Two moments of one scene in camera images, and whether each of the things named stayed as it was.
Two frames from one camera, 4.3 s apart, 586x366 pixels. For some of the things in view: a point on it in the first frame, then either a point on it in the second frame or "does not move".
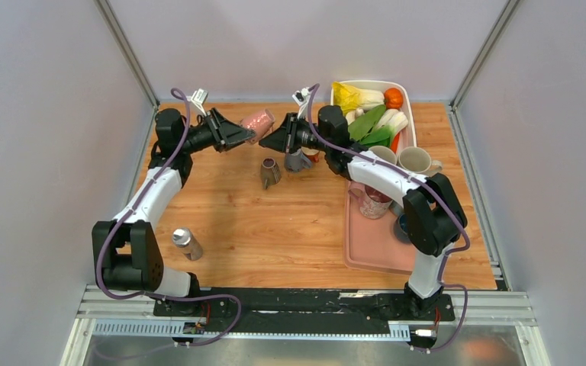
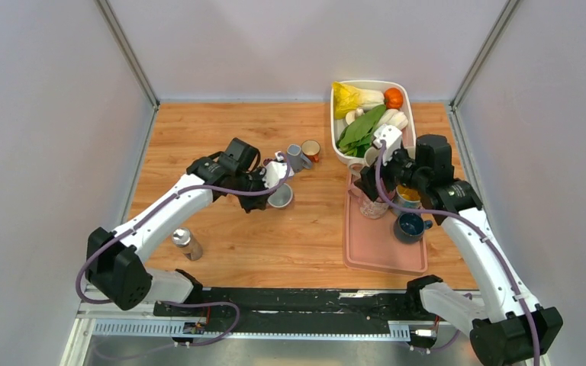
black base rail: (304, 310) does not move
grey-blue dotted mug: (297, 162) does not move
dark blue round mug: (400, 229) does not move
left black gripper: (225, 133) → (259, 203)
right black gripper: (284, 137) → (367, 181)
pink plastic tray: (371, 245) does not move
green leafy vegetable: (364, 130) does not move
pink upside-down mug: (373, 205) does not move
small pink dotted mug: (261, 122) → (281, 197)
